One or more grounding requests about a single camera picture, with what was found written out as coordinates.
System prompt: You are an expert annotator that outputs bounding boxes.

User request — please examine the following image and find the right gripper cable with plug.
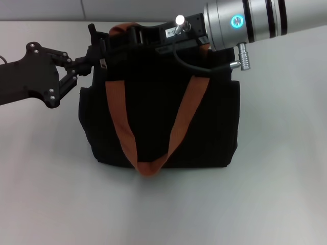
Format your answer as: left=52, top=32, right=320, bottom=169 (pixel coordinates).
left=172, top=14, right=252, bottom=77

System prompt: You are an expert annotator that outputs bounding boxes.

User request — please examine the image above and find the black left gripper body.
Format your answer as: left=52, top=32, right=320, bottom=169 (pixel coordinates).
left=0, top=42, right=62, bottom=109

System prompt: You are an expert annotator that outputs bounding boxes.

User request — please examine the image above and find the black bag with orange straps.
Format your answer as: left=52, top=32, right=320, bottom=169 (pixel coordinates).
left=78, top=22, right=242, bottom=177

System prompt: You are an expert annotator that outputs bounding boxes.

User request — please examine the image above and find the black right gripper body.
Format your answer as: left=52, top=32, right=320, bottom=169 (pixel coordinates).
left=127, top=13, right=211, bottom=55

